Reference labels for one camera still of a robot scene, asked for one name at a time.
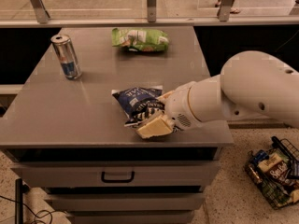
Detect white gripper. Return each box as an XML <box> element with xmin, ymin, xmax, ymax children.
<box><xmin>136</xmin><ymin>81</ymin><xmax>202</xmax><ymax>139</ymax></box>

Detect blue chip bag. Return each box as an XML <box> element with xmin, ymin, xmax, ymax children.
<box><xmin>111</xmin><ymin>86</ymin><xmax>178</xmax><ymax>133</ymax></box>

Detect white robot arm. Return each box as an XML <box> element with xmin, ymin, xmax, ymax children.
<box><xmin>136</xmin><ymin>51</ymin><xmax>299</xmax><ymax>139</ymax></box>

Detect green chip bag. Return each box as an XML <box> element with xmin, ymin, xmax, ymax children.
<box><xmin>111</xmin><ymin>28</ymin><xmax>169</xmax><ymax>52</ymax></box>

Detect redbull can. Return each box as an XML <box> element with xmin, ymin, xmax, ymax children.
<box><xmin>50</xmin><ymin>35</ymin><xmax>81</xmax><ymax>79</ymax></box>

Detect grey drawer cabinet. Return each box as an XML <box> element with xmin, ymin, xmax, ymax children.
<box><xmin>0</xmin><ymin>27</ymin><xmax>233</xmax><ymax>224</ymax></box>

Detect black stand pole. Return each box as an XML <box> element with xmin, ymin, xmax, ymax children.
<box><xmin>15</xmin><ymin>178</ymin><xmax>23</xmax><ymax>224</ymax></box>

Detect black drawer handle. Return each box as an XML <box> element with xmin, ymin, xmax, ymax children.
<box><xmin>100</xmin><ymin>171</ymin><xmax>135</xmax><ymax>184</ymax></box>

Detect metal railing post middle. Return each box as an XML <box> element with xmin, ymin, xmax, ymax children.
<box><xmin>147</xmin><ymin>0</ymin><xmax>156</xmax><ymax>22</ymax></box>

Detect metal railing post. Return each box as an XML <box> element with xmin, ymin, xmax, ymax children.
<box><xmin>147</xmin><ymin>0</ymin><xmax>156</xmax><ymax>22</ymax></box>
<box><xmin>30</xmin><ymin>0</ymin><xmax>50</xmax><ymax>24</ymax></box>
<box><xmin>217</xmin><ymin>0</ymin><xmax>235</xmax><ymax>21</ymax></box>

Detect wire basket of snacks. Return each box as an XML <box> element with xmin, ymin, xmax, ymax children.
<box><xmin>244</xmin><ymin>136</ymin><xmax>299</xmax><ymax>209</ymax></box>

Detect metal railing post right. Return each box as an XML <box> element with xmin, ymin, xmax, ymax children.
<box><xmin>217</xmin><ymin>0</ymin><xmax>235</xmax><ymax>21</ymax></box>

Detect black floor cable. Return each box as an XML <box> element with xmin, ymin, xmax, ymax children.
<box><xmin>0</xmin><ymin>194</ymin><xmax>68</xmax><ymax>224</ymax></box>

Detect metal railing post left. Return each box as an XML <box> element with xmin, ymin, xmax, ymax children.
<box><xmin>30</xmin><ymin>0</ymin><xmax>50</xmax><ymax>24</ymax></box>

